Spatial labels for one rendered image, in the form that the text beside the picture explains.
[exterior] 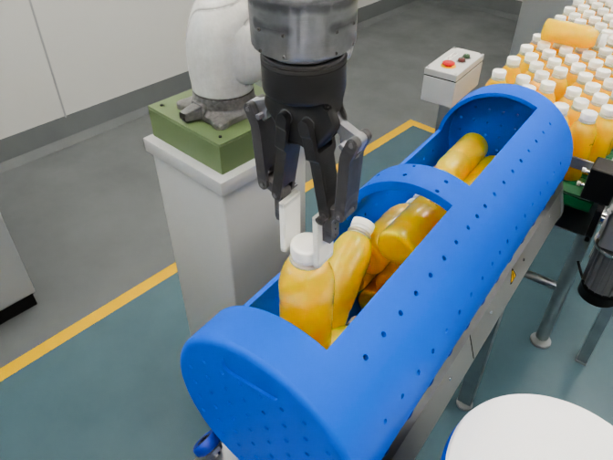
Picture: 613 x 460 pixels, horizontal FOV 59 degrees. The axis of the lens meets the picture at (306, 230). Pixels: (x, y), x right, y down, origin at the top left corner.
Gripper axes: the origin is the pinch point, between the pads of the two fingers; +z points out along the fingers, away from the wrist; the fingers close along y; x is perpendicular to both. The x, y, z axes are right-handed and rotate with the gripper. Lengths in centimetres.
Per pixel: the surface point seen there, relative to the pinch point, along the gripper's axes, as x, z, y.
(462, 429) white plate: 7.3, 30.5, 20.6
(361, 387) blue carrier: -4.4, 15.0, 10.8
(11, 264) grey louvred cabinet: 18, 106, -158
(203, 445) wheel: -13.6, 35.8, -9.0
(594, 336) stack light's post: 127, 120, 36
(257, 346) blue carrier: -9.4, 10.4, 0.1
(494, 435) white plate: 9.1, 30.5, 24.5
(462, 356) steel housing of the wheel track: 32, 47, 13
